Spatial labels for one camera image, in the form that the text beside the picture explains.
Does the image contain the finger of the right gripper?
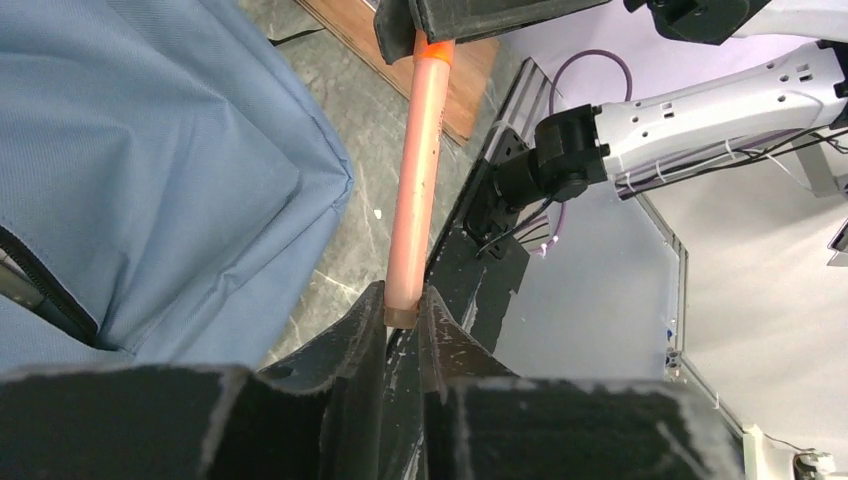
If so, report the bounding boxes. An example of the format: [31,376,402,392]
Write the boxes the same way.
[373,0,601,65]

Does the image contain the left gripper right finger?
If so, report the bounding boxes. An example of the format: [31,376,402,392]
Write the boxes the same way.
[418,286,745,479]

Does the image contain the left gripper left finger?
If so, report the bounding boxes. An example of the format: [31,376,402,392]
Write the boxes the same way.
[1,282,386,479]

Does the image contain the blue grey backpack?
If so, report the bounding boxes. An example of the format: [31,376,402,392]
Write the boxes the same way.
[1,1,354,371]

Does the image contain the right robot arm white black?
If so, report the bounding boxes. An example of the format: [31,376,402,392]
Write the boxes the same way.
[486,1,847,210]

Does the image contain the brown wooden board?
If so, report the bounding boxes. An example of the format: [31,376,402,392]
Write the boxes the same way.
[297,0,500,146]

